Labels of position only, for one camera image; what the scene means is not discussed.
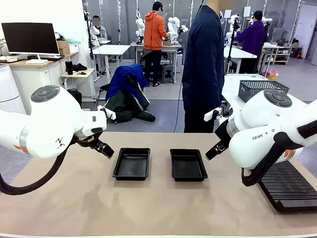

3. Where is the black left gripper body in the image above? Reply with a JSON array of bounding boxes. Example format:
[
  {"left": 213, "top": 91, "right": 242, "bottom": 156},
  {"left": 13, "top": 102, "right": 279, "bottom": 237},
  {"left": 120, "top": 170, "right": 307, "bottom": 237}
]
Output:
[{"left": 74, "top": 130, "right": 107, "bottom": 150}]

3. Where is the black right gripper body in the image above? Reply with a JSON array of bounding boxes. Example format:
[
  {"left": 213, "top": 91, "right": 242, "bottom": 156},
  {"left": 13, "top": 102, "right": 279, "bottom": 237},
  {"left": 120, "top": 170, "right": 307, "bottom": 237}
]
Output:
[{"left": 214, "top": 116, "right": 235, "bottom": 150}]

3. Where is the black ESD tray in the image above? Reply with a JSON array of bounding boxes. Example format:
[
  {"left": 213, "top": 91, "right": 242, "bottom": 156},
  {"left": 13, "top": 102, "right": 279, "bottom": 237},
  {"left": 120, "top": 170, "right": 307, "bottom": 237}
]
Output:
[
  {"left": 112, "top": 148, "right": 151, "bottom": 181},
  {"left": 169, "top": 148, "right": 209, "bottom": 182}
]

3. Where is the white side table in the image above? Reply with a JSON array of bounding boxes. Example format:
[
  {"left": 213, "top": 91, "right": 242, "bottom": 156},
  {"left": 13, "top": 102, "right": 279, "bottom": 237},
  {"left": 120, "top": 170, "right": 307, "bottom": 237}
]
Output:
[{"left": 221, "top": 73, "right": 317, "bottom": 117}]

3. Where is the black backpack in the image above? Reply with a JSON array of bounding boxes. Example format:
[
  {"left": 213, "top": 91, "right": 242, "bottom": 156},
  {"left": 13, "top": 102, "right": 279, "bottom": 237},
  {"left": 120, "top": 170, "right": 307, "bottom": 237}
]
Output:
[{"left": 66, "top": 88, "right": 83, "bottom": 109}]

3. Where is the grey mesh basket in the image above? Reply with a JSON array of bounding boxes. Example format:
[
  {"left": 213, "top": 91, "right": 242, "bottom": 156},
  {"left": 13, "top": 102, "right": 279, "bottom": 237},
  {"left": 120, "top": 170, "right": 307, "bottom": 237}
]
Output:
[{"left": 238, "top": 80, "right": 290, "bottom": 104}]

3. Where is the chair with draped jackets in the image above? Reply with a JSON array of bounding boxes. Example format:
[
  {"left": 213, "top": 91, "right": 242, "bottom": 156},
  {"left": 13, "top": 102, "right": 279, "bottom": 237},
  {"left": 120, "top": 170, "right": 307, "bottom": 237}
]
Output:
[{"left": 95, "top": 63, "right": 156, "bottom": 124}]

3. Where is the small wooden top side table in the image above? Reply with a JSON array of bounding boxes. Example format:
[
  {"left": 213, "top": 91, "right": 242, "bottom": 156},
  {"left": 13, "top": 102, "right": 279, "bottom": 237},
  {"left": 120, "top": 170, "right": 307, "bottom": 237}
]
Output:
[{"left": 60, "top": 68, "right": 97, "bottom": 103}]

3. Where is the black cloth bundle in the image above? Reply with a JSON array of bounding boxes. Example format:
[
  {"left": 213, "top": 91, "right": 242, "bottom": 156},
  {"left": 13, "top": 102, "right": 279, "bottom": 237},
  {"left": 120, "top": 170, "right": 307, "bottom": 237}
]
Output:
[{"left": 72, "top": 62, "right": 88, "bottom": 73}]

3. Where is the person in navy jacket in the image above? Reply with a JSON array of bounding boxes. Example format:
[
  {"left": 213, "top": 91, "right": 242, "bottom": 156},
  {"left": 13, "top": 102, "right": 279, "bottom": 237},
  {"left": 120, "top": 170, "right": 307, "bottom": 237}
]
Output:
[{"left": 182, "top": 0, "right": 225, "bottom": 133}]

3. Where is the pink bag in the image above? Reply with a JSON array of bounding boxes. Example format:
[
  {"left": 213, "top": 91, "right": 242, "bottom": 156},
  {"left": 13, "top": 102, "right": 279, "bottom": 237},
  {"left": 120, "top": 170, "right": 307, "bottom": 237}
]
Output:
[{"left": 264, "top": 68, "right": 279, "bottom": 81}]

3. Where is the black slotted board rack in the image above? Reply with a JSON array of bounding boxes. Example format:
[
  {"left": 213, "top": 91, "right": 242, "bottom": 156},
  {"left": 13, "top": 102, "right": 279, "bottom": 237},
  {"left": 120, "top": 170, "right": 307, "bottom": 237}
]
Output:
[{"left": 257, "top": 160, "right": 317, "bottom": 213}]

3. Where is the grey plastic stool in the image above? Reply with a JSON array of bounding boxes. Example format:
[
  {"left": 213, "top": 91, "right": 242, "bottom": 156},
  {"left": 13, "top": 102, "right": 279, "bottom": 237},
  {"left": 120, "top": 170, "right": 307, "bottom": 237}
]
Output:
[{"left": 160, "top": 63, "right": 175, "bottom": 84}]

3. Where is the white cabinet with wooden top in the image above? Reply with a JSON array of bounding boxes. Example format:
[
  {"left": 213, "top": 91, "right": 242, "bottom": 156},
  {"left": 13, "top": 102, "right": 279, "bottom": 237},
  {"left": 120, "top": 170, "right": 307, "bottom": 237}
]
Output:
[{"left": 7, "top": 52, "right": 80, "bottom": 116}]

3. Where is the white background desk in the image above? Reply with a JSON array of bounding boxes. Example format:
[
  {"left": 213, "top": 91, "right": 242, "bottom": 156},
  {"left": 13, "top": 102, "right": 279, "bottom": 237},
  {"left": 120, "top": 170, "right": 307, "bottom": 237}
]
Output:
[{"left": 92, "top": 44, "right": 131, "bottom": 76}]

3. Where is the cardboard box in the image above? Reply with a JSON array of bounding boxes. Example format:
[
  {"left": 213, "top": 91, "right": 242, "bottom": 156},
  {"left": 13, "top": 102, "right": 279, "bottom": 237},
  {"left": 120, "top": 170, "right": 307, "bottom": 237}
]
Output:
[{"left": 56, "top": 39, "right": 71, "bottom": 56}]

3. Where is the person in purple hoodie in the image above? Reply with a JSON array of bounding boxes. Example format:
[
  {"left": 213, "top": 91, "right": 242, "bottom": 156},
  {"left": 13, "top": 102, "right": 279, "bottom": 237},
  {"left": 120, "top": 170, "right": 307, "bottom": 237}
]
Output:
[{"left": 236, "top": 10, "right": 269, "bottom": 74}]

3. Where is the white storage shelf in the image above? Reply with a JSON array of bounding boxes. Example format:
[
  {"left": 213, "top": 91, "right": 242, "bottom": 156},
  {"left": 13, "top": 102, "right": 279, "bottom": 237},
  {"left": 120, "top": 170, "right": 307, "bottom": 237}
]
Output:
[{"left": 262, "top": 44, "right": 293, "bottom": 66}]

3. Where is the grey background workbench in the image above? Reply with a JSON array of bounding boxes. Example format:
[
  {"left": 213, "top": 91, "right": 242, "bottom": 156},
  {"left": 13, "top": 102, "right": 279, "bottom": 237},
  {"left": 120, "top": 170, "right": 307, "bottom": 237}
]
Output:
[{"left": 130, "top": 41, "right": 183, "bottom": 83}]

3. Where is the seated person in grey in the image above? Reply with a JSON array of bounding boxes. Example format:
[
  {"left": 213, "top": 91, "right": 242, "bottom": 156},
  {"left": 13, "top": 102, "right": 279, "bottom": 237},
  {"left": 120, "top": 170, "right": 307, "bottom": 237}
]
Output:
[{"left": 90, "top": 15, "right": 108, "bottom": 42}]

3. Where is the black computer monitor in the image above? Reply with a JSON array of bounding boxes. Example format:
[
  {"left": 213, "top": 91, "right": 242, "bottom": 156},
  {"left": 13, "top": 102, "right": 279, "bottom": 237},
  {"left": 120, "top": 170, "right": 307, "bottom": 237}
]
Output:
[{"left": 1, "top": 22, "right": 60, "bottom": 65}]

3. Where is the person in orange hoodie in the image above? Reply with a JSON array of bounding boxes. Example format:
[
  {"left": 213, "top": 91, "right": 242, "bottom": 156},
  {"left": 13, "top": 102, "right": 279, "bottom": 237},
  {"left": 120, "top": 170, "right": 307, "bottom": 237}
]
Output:
[{"left": 141, "top": 1, "right": 171, "bottom": 87}]

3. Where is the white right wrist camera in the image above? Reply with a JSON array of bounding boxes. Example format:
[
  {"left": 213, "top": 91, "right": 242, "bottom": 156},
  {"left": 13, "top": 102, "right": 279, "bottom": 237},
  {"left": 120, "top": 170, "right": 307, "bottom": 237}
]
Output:
[{"left": 204, "top": 107, "right": 222, "bottom": 122}]

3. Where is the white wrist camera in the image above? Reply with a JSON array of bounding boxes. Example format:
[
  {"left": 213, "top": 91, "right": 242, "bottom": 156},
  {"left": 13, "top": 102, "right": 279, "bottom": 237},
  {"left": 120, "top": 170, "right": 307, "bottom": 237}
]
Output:
[
  {"left": 97, "top": 105, "right": 117, "bottom": 120},
  {"left": 204, "top": 107, "right": 222, "bottom": 122}
]

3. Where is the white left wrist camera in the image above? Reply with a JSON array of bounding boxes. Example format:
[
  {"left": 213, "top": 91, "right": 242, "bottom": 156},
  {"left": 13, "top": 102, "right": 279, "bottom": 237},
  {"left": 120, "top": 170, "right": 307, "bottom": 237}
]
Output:
[{"left": 97, "top": 105, "right": 117, "bottom": 120}]

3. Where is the black left arm cable sleeve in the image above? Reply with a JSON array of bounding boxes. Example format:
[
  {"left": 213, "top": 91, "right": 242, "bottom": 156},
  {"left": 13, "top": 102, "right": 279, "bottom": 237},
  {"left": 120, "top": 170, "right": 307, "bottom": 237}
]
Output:
[{"left": 0, "top": 137, "right": 76, "bottom": 196}]

